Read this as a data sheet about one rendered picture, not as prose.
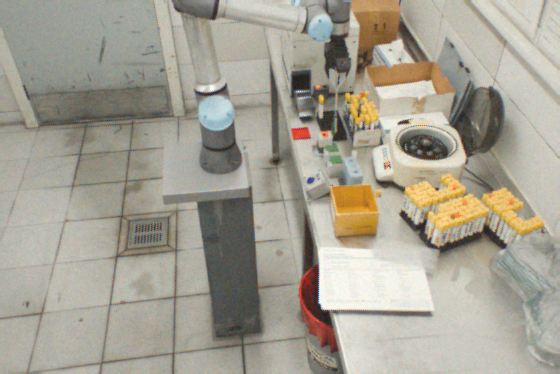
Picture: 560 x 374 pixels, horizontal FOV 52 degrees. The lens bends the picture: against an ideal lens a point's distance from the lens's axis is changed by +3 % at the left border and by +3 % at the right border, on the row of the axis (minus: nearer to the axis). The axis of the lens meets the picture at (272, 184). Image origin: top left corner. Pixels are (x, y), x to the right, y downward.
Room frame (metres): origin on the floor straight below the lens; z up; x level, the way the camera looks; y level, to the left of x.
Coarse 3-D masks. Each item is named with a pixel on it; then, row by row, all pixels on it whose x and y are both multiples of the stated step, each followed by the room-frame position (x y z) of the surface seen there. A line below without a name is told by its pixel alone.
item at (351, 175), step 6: (348, 162) 1.46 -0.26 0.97; (354, 162) 1.46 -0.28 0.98; (348, 168) 1.43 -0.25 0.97; (354, 168) 1.43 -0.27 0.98; (342, 174) 1.48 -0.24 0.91; (348, 174) 1.42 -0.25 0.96; (354, 174) 1.40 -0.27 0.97; (360, 174) 1.40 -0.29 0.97; (342, 180) 1.47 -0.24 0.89; (348, 180) 1.41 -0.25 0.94; (354, 180) 1.39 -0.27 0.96; (360, 180) 1.39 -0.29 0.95
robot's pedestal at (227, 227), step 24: (216, 216) 1.46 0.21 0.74; (240, 216) 1.47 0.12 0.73; (216, 240) 1.46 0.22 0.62; (240, 240) 1.47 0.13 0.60; (216, 264) 1.46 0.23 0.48; (240, 264) 1.47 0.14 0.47; (216, 288) 1.46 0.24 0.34; (240, 288) 1.47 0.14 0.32; (216, 312) 1.45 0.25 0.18; (240, 312) 1.46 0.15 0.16; (216, 336) 1.45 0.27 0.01
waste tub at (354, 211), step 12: (336, 192) 1.34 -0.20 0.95; (348, 192) 1.34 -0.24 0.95; (360, 192) 1.34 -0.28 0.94; (372, 192) 1.31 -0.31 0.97; (336, 204) 1.34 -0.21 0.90; (348, 204) 1.34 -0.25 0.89; (360, 204) 1.34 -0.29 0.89; (372, 204) 1.29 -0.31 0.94; (336, 216) 1.22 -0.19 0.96; (348, 216) 1.21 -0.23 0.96; (360, 216) 1.21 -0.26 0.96; (372, 216) 1.22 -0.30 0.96; (336, 228) 1.21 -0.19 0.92; (348, 228) 1.21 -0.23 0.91; (360, 228) 1.21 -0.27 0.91; (372, 228) 1.22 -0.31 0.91
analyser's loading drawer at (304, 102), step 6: (294, 90) 2.02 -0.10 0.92; (300, 90) 2.02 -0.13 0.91; (306, 90) 2.02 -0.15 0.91; (300, 96) 1.96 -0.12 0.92; (306, 96) 1.96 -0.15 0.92; (300, 102) 1.91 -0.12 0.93; (306, 102) 1.92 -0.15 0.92; (312, 102) 1.93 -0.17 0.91; (300, 108) 1.86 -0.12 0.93; (306, 108) 1.86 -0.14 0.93; (312, 108) 1.86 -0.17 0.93; (300, 114) 1.86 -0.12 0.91; (306, 114) 1.86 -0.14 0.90; (312, 114) 1.86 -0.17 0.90
